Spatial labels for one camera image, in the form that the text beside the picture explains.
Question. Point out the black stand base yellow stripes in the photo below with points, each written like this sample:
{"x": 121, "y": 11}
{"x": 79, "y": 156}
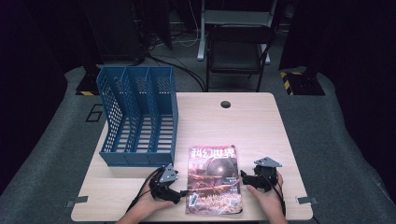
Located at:
{"x": 303, "y": 84}
{"x": 88, "y": 85}

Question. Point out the red glossy magazine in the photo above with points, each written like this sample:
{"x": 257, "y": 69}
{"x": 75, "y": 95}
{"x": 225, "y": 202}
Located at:
{"x": 214, "y": 183}

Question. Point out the black folding chair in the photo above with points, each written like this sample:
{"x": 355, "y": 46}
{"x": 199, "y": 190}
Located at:
{"x": 238, "y": 53}

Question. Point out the person's left hand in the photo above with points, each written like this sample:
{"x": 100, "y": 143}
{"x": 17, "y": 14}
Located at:
{"x": 151, "y": 207}

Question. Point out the white metal desk frame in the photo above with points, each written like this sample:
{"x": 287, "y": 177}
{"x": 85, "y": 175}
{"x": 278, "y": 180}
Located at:
{"x": 233, "y": 17}

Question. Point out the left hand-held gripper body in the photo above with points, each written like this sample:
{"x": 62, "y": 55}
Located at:
{"x": 162, "y": 186}

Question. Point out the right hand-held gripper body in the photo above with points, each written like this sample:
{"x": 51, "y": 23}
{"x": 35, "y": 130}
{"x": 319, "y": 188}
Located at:
{"x": 266, "y": 177}

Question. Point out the blue plastic file rack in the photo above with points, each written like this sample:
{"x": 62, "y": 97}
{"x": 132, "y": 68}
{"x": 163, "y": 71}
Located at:
{"x": 137, "y": 124}

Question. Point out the black cabinet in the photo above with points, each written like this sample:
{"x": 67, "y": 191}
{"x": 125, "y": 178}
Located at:
{"x": 113, "y": 31}

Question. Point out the person's right hand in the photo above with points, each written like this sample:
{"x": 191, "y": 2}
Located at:
{"x": 272, "y": 202}

